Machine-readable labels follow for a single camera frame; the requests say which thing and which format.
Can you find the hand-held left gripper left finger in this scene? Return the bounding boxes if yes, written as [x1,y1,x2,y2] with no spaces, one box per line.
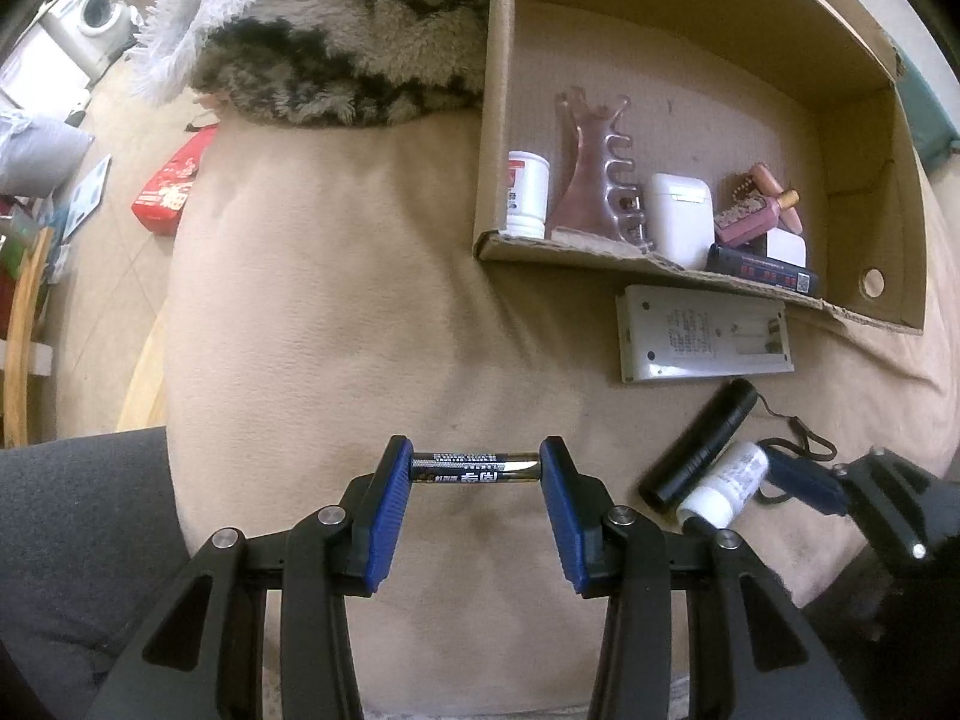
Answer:
[86,435,415,720]

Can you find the pink translucent hair claw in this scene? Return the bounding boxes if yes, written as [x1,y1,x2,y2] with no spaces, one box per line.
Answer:
[546,86,653,252]

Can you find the person's grey trouser leg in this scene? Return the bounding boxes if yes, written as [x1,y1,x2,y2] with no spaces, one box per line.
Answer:
[0,426,203,720]

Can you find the black and gold battery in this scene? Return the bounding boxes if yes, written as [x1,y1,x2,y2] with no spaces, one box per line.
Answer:
[409,451,542,486]

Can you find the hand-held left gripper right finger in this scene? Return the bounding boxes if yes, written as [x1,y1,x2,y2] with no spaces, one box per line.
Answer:
[540,435,863,720]

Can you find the white remote control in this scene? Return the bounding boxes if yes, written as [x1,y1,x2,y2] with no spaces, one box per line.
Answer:
[615,284,796,385]

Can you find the white earbuds case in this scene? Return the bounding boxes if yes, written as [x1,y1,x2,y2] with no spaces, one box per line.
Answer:
[645,173,713,269]

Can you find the pale blue booklet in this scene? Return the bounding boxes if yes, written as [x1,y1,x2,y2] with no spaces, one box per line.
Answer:
[56,154,113,241]

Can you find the red packet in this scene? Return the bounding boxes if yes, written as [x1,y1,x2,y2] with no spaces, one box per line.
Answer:
[131,125,218,236]

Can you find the white red-label pill bottle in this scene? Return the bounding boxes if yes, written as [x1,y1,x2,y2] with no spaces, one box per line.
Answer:
[505,151,551,238]

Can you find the teal cushion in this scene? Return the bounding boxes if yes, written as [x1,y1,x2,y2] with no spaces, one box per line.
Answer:
[896,64,960,173]

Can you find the small plain white bottle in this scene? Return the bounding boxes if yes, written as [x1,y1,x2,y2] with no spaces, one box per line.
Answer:
[675,441,770,531]

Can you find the cardboard box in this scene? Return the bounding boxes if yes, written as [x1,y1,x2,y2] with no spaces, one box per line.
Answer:
[472,0,929,336]

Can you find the black flashlight with lanyard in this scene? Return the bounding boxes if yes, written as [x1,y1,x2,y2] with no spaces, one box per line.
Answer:
[638,379,839,517]

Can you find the pink tube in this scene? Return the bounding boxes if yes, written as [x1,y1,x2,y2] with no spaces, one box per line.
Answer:
[752,162,803,235]

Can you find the white washing machine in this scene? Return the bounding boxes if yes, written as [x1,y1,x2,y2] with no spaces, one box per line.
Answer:
[37,0,140,83]

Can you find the fuzzy grey patterned blanket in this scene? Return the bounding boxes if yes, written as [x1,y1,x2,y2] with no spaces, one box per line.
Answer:
[131,0,496,128]

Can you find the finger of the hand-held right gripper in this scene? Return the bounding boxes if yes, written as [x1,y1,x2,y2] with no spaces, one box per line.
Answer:
[756,444,953,563]

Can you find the grey cloth bundle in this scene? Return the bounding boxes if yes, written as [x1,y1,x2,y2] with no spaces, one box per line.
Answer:
[0,109,95,196]

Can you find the beige plush blanket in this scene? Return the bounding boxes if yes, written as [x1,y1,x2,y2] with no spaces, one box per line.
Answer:
[161,0,960,720]

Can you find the dark blue rectangular pack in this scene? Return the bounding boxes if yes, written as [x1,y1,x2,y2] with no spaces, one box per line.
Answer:
[705,243,820,298]

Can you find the wooden chair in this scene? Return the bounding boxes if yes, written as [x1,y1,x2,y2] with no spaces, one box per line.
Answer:
[0,225,57,447]

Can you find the white charger plug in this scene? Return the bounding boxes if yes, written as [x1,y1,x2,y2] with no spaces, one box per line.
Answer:
[765,227,809,269]

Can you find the pink glitter perfume bottle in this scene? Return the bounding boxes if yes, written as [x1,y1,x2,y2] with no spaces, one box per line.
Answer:
[712,190,802,248]

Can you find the wooden bed frame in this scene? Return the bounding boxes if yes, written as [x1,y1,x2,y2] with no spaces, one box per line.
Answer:
[120,307,175,432]

